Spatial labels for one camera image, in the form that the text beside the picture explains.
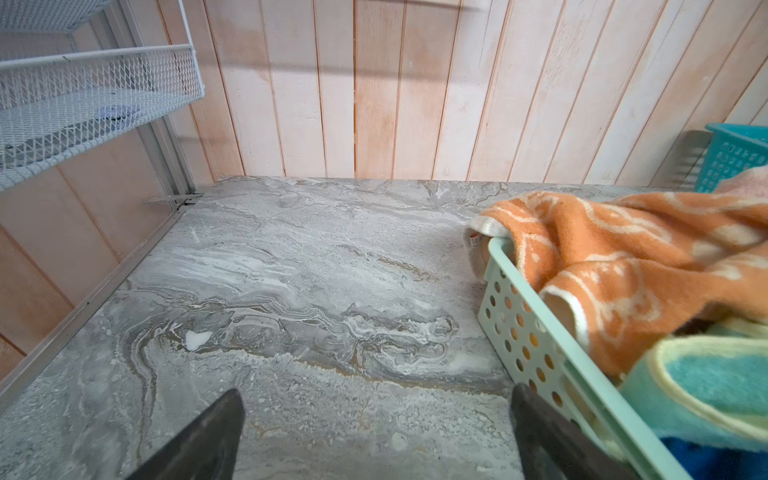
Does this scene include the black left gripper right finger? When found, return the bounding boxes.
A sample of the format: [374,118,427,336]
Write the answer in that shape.
[510,384,637,480]

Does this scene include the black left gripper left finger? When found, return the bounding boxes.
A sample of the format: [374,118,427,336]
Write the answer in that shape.
[128,389,245,480]

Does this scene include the pink towel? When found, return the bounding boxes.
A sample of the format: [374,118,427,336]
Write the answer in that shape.
[714,165,768,199]

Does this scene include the mint green perforated basket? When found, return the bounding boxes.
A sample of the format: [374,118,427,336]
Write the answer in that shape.
[477,238,689,479]

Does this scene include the blue towel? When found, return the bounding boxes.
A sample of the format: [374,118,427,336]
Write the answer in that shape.
[662,438,768,480]

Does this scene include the teal yellow-trimmed towel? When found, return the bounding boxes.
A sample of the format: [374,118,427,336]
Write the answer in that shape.
[619,318,767,452]

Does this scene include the orange patterned towel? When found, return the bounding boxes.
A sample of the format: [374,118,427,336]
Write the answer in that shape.
[465,192,767,376]

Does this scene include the teal plastic basket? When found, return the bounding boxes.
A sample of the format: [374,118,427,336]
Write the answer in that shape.
[694,123,767,193]

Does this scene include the aluminium frame rail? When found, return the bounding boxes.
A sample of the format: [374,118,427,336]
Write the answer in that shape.
[1,1,198,406]

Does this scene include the white wire mesh shelf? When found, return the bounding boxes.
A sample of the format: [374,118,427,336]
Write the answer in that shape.
[1,1,205,190]

